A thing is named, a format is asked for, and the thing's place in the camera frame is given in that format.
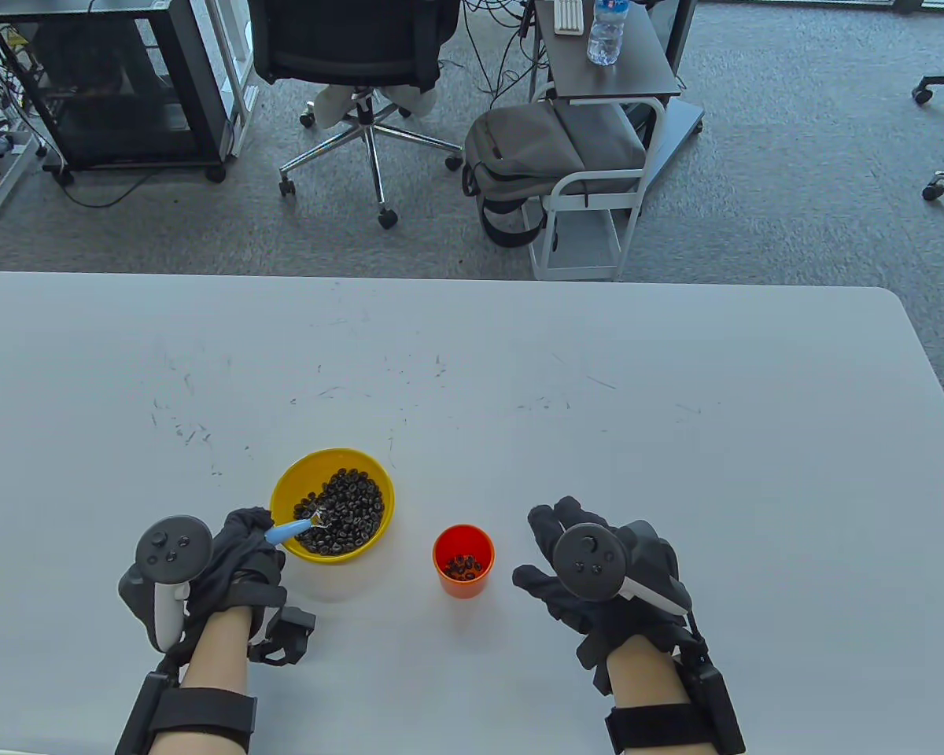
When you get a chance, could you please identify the person's left hand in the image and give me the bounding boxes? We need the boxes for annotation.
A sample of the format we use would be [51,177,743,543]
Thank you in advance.
[175,507,289,654]

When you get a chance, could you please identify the person's right hand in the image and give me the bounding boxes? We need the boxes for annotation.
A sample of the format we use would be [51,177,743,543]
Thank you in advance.
[511,495,709,693]

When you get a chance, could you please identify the blue handled baby spoon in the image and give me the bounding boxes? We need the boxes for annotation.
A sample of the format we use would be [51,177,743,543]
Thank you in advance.
[265,507,331,545]

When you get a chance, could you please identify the large pile of coffee beans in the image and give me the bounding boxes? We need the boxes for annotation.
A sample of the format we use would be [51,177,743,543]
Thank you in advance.
[293,469,385,556]

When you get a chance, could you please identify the orange plastic cup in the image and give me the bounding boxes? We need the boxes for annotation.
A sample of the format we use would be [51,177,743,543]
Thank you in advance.
[432,525,496,600]

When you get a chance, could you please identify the person's right forearm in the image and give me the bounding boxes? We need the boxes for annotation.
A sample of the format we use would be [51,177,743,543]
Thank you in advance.
[606,633,701,755]

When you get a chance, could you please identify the person's left forearm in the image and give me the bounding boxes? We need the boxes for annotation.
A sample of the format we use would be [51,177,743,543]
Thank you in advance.
[153,606,256,755]

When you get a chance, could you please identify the black left forearm box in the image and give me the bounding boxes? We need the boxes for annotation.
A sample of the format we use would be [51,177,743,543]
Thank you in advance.
[116,670,168,755]

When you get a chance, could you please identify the black right forearm box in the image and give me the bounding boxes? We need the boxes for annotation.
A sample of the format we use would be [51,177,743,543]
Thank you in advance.
[677,661,747,755]

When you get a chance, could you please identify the black right hand controller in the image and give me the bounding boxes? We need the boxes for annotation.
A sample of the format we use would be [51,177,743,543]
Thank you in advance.
[552,525,693,616]

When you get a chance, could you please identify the black hand controller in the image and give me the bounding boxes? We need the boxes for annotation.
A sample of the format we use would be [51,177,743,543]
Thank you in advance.
[118,515,215,652]
[552,525,693,616]

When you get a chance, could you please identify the black left hand controller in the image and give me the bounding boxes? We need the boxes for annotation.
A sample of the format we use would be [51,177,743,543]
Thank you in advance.
[118,515,215,652]

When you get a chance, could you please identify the yellow plastic bowl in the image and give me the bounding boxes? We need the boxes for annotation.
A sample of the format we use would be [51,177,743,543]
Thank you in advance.
[270,448,396,564]

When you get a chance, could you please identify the grey backpack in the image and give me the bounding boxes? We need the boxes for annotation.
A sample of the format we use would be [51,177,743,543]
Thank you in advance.
[463,102,647,249]

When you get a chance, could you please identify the beige slipper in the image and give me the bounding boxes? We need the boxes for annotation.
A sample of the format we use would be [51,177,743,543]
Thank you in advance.
[382,85,439,119]
[312,85,363,129]

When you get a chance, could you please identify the white metal rack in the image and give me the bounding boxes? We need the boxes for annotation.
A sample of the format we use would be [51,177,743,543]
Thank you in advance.
[189,0,260,158]

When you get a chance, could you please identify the black wheeled cabinet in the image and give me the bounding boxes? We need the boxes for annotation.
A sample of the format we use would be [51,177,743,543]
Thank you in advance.
[0,0,233,186]

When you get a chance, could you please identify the dark top side table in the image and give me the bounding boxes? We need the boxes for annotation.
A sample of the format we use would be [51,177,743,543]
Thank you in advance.
[529,0,682,282]

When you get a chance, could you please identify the black office chair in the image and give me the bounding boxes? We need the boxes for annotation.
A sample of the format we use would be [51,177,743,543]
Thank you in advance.
[248,0,463,230]

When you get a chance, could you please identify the clear plastic water bottle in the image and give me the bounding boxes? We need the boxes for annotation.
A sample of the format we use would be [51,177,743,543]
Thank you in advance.
[586,0,626,66]

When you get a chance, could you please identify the black desk panel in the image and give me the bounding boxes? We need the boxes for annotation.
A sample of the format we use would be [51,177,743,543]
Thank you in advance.
[649,0,698,76]

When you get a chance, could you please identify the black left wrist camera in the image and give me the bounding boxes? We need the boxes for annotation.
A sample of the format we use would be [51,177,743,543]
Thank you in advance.
[248,606,317,668]

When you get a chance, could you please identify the black right wrist strap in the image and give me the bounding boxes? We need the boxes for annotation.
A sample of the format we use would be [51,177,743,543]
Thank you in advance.
[604,704,713,754]

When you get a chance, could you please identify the black wrist strap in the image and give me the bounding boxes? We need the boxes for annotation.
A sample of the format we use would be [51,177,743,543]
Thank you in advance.
[604,704,713,754]
[153,688,258,753]

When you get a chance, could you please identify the black left wrist strap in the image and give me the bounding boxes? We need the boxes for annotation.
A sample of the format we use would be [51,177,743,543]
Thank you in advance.
[153,688,258,753]

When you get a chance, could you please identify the black cabinet power cable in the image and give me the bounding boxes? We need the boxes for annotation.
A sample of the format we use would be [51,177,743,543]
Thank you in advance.
[43,161,158,210]

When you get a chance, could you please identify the black floor cables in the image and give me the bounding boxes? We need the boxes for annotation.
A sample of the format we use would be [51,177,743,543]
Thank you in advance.
[460,0,548,103]

